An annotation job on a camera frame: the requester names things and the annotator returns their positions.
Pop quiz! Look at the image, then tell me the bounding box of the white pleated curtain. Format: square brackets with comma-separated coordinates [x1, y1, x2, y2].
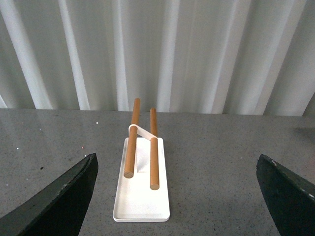
[0, 0, 315, 116]

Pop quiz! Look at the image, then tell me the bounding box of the white towel rack stand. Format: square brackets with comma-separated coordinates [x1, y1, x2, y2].
[113, 124, 170, 222]

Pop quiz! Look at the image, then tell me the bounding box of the left wooden rack rod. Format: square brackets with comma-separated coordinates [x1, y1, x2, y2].
[124, 98, 140, 178]

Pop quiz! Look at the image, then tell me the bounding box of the right wooden rack rod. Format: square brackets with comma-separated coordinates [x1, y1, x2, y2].
[150, 108, 159, 190]

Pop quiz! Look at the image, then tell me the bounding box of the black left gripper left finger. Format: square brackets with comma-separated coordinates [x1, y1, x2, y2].
[0, 153, 98, 236]

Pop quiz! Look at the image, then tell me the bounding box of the wooden rack rod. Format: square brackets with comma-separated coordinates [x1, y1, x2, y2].
[150, 108, 159, 190]
[124, 98, 140, 178]

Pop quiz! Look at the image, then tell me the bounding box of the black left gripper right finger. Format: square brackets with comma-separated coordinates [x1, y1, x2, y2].
[256, 154, 315, 236]

